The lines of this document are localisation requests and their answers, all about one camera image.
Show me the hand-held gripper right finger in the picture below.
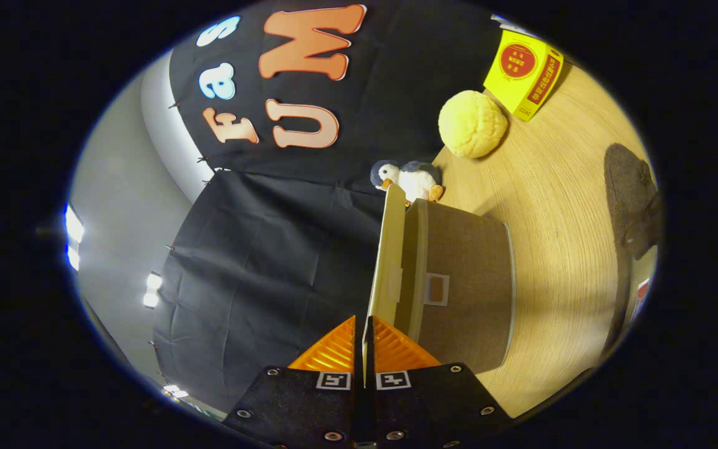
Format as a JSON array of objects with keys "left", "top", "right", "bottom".
[{"left": 365, "top": 315, "right": 514, "bottom": 449}]

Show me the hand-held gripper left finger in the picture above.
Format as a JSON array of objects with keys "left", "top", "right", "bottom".
[{"left": 222, "top": 315, "right": 366, "bottom": 449}]

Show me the black backdrop cloth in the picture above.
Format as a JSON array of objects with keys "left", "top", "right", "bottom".
[{"left": 153, "top": 0, "right": 503, "bottom": 415}]

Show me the yellow plush bun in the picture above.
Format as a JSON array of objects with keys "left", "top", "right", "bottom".
[{"left": 438, "top": 90, "right": 509, "bottom": 159}]

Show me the thick yellow book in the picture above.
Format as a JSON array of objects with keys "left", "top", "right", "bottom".
[{"left": 483, "top": 29, "right": 564, "bottom": 122}]

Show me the brown fuzzy shoe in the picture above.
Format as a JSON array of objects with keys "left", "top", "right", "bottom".
[{"left": 604, "top": 143, "right": 663, "bottom": 261}]

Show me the brown fabric storage box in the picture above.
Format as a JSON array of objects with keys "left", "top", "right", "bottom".
[{"left": 362, "top": 184, "right": 517, "bottom": 389}]

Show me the plush penguin toy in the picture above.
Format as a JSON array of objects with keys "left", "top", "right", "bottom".
[{"left": 370, "top": 160, "right": 444, "bottom": 205}]

